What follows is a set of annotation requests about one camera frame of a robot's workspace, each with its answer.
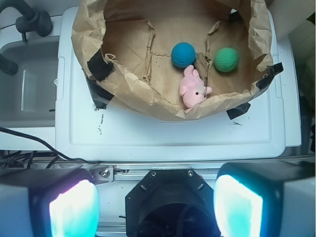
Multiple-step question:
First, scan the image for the pink plush toy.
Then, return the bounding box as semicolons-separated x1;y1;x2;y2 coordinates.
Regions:
179;65;213;109

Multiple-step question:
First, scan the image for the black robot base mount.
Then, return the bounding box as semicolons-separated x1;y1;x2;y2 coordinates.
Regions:
125;169;221;237

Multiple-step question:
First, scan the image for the black cable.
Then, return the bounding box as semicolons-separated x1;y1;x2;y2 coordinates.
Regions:
0;127;101;165

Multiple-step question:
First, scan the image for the aluminium extrusion rail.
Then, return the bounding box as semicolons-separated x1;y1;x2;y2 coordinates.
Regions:
52;160;227;184

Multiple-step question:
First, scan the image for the black faucet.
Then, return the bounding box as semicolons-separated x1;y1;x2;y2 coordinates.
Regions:
0;0;53;76

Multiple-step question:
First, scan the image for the green dimpled ball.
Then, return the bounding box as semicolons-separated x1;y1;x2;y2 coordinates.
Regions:
214;47;239;73

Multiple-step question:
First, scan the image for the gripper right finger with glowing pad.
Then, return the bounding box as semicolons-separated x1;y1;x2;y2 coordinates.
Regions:
213;161;316;237

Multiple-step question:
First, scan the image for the grey sink basin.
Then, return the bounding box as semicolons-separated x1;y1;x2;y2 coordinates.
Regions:
0;36;59;128

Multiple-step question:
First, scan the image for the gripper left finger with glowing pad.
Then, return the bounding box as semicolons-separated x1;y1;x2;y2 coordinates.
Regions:
0;168;100;237

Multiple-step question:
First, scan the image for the blue dimpled ball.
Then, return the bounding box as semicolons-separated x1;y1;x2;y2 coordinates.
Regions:
171;42;196;68

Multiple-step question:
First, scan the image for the brown paper bag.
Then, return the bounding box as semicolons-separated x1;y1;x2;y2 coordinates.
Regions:
72;0;273;121

